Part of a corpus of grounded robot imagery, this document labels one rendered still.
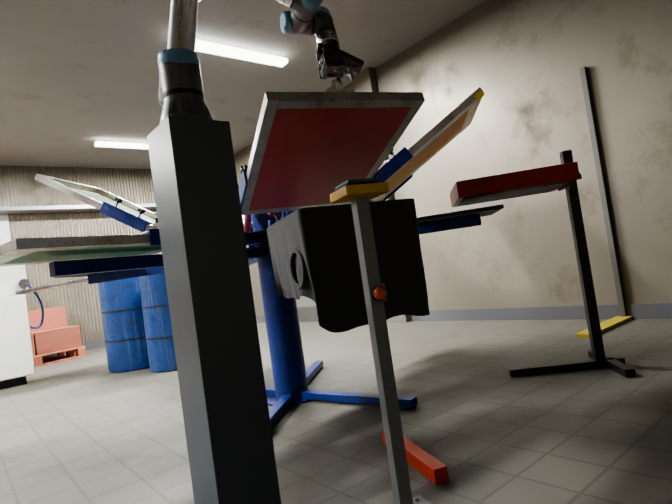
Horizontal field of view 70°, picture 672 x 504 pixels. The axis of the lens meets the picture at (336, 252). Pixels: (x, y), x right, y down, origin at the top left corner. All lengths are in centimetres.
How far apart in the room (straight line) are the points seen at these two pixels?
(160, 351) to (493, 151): 377
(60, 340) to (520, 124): 665
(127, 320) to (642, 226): 481
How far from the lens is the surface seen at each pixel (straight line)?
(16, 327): 610
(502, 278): 504
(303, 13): 176
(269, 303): 286
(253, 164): 188
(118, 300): 543
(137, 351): 543
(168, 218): 141
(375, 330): 134
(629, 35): 468
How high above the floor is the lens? 73
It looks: 2 degrees up
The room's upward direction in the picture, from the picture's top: 8 degrees counter-clockwise
